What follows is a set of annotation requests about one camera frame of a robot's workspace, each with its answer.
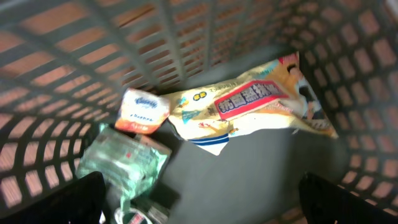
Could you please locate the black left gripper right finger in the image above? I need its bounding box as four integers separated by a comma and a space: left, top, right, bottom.
298, 173, 397, 224

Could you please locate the orange tissue packet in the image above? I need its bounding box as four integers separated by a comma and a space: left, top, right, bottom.
114, 88, 170, 134

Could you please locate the teal wipes packet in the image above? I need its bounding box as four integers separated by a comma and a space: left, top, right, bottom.
75, 127, 172, 211

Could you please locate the yellow snack bag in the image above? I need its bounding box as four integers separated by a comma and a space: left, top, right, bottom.
165, 52, 338, 156

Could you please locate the dark grey plastic basket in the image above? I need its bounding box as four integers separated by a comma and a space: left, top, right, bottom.
1, 0, 397, 223

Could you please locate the dark green round-logo packet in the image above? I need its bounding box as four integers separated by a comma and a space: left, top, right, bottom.
114, 198, 170, 224

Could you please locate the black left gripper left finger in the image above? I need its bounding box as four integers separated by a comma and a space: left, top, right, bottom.
1, 171, 106, 224

